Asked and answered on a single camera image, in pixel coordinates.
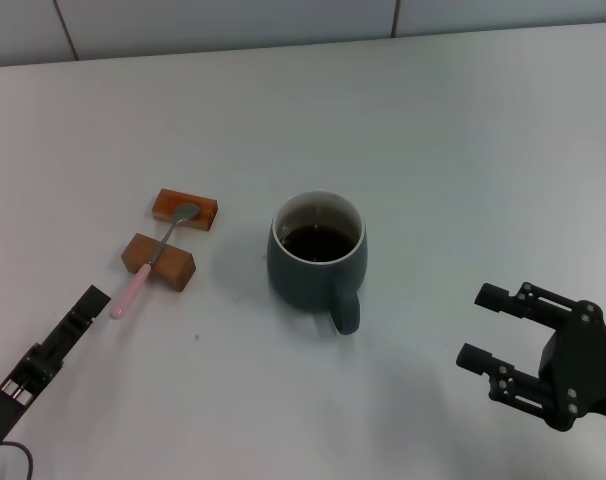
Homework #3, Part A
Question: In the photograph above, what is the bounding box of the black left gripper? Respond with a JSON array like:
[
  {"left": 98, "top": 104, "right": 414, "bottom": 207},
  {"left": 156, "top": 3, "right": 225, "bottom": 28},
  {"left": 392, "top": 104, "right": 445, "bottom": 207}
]
[{"left": 0, "top": 284, "right": 112, "bottom": 447}]

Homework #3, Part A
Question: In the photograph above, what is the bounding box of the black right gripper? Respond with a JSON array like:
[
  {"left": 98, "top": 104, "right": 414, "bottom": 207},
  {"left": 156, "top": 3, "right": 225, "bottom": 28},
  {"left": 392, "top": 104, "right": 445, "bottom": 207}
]
[{"left": 456, "top": 282, "right": 606, "bottom": 431}]

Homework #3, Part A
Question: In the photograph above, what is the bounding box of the pink handled metal spoon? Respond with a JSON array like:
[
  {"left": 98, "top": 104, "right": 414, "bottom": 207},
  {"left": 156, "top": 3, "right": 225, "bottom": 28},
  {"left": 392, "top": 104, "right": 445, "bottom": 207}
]
[{"left": 110, "top": 202, "right": 202, "bottom": 321}]

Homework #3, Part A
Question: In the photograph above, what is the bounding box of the grey ceramic cup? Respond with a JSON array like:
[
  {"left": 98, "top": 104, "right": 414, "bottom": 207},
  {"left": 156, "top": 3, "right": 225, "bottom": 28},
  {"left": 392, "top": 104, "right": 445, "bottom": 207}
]
[{"left": 266, "top": 188, "right": 369, "bottom": 336}]

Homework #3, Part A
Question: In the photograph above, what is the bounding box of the matte wooden spoon rest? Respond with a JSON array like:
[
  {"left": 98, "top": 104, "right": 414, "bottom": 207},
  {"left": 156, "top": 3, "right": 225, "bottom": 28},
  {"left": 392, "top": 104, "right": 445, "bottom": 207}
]
[{"left": 121, "top": 233, "right": 198, "bottom": 293}]

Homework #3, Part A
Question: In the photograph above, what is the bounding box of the glossy flat wooden block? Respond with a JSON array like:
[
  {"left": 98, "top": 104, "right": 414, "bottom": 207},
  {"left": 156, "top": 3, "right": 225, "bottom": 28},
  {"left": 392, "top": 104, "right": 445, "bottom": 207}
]
[{"left": 150, "top": 188, "right": 219, "bottom": 232}]

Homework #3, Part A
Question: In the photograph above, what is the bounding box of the dark coffee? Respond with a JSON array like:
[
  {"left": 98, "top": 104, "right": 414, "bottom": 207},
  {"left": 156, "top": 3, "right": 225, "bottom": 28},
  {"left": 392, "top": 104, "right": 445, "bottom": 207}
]
[{"left": 280, "top": 224, "right": 357, "bottom": 262}]

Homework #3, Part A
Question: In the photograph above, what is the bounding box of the thin dark left arm cable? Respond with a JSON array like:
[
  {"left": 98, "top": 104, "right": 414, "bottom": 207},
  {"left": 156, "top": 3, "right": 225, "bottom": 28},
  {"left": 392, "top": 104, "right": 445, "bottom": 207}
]
[{"left": 0, "top": 442, "right": 35, "bottom": 480}]

